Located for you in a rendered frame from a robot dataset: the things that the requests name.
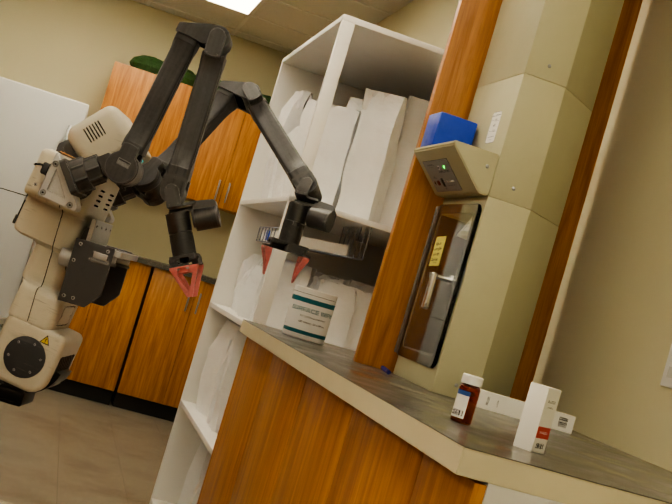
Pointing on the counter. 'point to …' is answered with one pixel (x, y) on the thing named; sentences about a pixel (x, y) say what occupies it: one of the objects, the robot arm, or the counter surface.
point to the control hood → (462, 167)
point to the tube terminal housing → (508, 232)
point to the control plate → (442, 175)
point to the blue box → (448, 129)
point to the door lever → (433, 287)
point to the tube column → (553, 43)
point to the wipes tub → (309, 314)
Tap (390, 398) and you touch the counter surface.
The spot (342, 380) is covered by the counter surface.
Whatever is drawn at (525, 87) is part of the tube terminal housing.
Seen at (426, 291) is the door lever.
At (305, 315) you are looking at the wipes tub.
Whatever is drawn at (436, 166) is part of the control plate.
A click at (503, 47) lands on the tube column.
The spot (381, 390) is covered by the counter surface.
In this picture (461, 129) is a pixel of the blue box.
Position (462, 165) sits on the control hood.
